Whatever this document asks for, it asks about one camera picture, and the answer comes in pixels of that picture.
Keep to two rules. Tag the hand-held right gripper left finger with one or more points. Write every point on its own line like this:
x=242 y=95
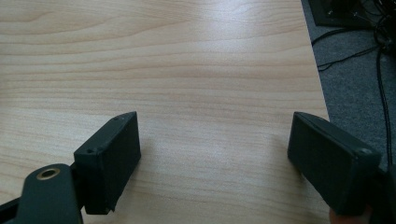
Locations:
x=109 y=161

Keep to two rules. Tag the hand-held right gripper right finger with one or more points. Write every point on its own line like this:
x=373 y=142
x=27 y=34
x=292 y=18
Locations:
x=330 y=161

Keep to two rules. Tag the black flat stand base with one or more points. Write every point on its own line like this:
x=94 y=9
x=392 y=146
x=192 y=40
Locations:
x=339 y=12

